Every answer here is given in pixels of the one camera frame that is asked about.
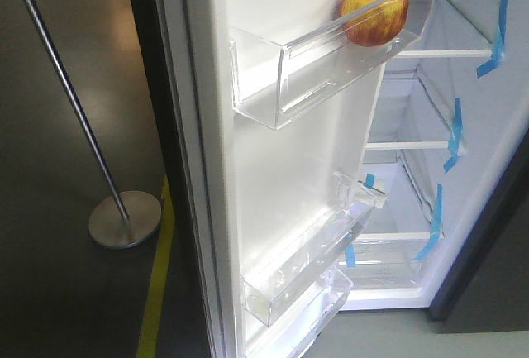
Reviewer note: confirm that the clear door bin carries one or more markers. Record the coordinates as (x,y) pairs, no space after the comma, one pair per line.
(278,279)
(290,55)
(295,331)

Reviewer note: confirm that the white fridge door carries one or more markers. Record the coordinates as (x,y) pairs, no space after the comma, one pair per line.
(238,187)

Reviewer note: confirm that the silver sign stand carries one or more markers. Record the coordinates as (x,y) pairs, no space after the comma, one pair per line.
(125,219)

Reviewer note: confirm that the red yellow apple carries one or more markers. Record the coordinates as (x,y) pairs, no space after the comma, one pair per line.
(377,26)

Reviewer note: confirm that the white fridge body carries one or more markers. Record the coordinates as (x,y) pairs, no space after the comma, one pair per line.
(448,148)

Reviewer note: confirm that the clear upper door bin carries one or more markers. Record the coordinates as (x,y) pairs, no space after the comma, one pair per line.
(290,55)

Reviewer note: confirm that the clear middle door bin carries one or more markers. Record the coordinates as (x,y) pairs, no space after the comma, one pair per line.
(278,279)

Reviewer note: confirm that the clear lower door bin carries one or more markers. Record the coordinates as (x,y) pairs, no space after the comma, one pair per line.
(295,331)

